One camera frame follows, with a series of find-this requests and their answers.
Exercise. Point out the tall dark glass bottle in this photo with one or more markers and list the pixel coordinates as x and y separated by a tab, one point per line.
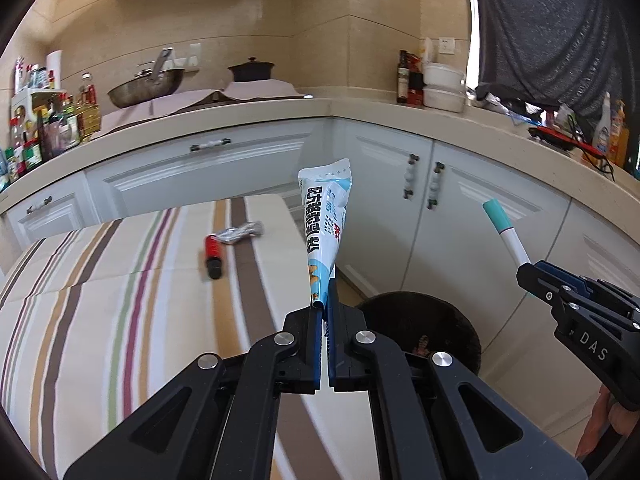
403	77

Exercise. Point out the dark bottle with red label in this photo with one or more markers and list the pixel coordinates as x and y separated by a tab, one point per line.
416	85

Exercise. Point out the beige stove cover cloth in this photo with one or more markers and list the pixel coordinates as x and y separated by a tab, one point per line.
200	102

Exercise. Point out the red checked ribbon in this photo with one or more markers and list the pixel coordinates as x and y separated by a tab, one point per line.
422	344

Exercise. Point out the teal white marker pen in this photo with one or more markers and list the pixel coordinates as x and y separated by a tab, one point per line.
505	230

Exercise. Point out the person's right hand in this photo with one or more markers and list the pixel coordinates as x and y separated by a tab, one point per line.
607	425

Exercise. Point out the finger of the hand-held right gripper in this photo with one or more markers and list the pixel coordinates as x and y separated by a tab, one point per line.
537	282
570	277

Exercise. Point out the dark grey cloth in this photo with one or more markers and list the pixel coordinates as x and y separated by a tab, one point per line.
550	25

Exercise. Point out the wide white wall socket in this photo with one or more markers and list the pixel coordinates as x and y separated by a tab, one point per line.
185	57

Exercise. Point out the red tray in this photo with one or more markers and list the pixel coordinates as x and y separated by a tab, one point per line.
555	136

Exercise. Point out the white kitchen cabinet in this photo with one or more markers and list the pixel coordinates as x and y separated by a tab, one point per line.
475	210

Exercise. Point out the white lidded container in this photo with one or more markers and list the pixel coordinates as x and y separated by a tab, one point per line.
443	75
445	99

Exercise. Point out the black lidded pot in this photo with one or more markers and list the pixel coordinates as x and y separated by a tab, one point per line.
251	70

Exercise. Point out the white paper towel roll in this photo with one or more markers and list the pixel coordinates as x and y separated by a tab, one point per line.
54	70

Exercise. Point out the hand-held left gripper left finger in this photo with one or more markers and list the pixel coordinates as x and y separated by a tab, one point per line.
316	350

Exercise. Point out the white spray bottle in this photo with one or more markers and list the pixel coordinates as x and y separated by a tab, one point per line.
603	127

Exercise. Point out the steel wok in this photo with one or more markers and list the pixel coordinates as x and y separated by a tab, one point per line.
147	87

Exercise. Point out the blue white snack wrapper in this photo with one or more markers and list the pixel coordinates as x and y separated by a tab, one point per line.
325	220

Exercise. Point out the small red black bottle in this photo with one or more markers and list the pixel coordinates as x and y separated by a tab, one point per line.
212	255

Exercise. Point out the dark round trash bin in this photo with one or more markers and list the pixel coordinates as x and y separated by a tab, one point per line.
400	320

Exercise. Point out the striped tablecloth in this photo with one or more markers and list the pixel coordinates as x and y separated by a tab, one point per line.
125	320

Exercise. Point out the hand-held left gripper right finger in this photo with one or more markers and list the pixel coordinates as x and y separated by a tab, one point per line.
333	350

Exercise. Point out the small white wall socket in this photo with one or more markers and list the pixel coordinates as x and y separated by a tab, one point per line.
446	46

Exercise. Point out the group of condiment bottles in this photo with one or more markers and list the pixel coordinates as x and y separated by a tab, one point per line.
50	130

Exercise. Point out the yellow bottle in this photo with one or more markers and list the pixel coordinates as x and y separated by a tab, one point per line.
620	135

